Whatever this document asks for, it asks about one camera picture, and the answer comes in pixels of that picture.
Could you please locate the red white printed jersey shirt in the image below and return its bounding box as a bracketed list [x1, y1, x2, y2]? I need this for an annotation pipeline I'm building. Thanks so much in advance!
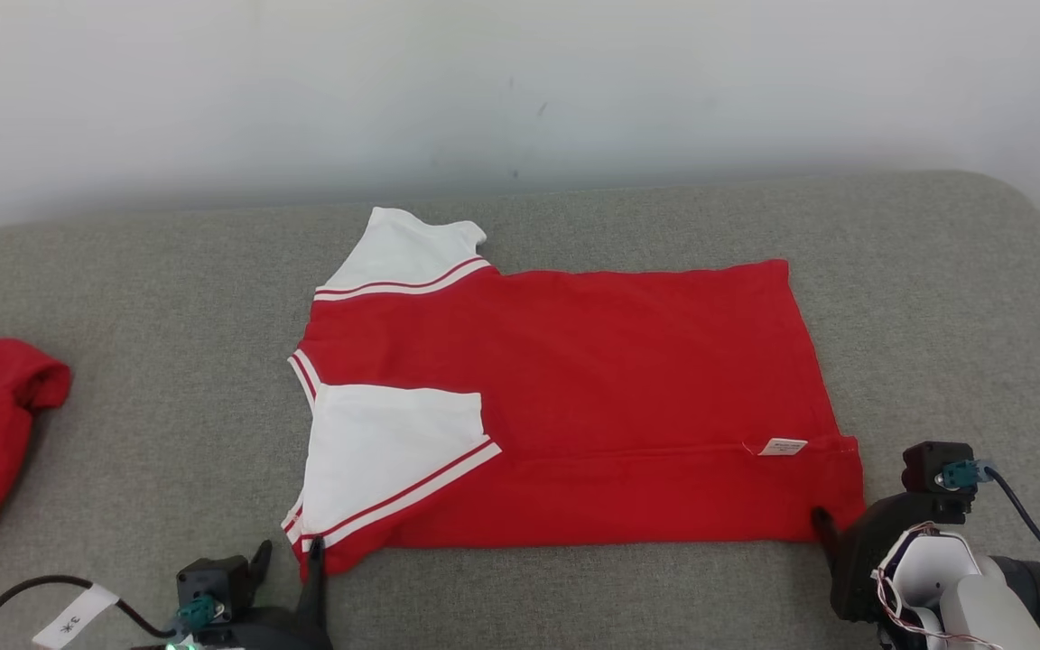
[282, 206, 867, 580]

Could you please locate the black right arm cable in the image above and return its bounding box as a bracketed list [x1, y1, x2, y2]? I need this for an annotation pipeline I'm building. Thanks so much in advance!
[979, 463, 1040, 603]

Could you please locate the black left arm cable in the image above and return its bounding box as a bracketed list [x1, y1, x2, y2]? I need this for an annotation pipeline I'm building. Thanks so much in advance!
[0, 574, 181, 650]

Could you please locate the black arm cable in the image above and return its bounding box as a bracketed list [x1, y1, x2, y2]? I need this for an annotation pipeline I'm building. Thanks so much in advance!
[0, 574, 181, 650]
[979, 463, 1040, 603]

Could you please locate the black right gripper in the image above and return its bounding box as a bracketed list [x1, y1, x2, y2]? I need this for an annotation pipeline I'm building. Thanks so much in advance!
[810, 491, 970, 624]

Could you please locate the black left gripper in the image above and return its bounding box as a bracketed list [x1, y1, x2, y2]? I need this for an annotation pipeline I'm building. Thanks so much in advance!
[211, 534, 337, 650]

